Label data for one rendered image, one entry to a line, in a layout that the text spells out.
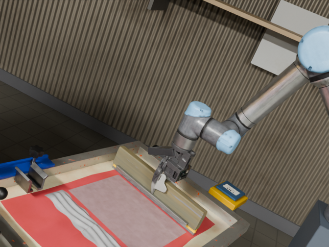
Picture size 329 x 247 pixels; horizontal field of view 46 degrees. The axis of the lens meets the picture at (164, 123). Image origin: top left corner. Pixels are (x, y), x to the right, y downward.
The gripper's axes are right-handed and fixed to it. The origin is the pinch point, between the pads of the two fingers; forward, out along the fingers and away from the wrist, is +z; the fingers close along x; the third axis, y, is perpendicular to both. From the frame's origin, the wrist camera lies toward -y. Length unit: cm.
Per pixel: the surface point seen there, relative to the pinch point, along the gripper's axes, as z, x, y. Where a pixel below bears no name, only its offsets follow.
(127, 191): 5.0, -6.0, -6.5
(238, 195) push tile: 2.9, 38.3, 17.4
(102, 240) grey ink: 3.9, -31.5, 7.0
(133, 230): 4.5, -18.7, 8.5
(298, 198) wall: 66, 221, 20
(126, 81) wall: 47, 165, -154
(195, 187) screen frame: 1.1, 18.8, 6.3
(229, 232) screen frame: 0.4, 8.7, 28.1
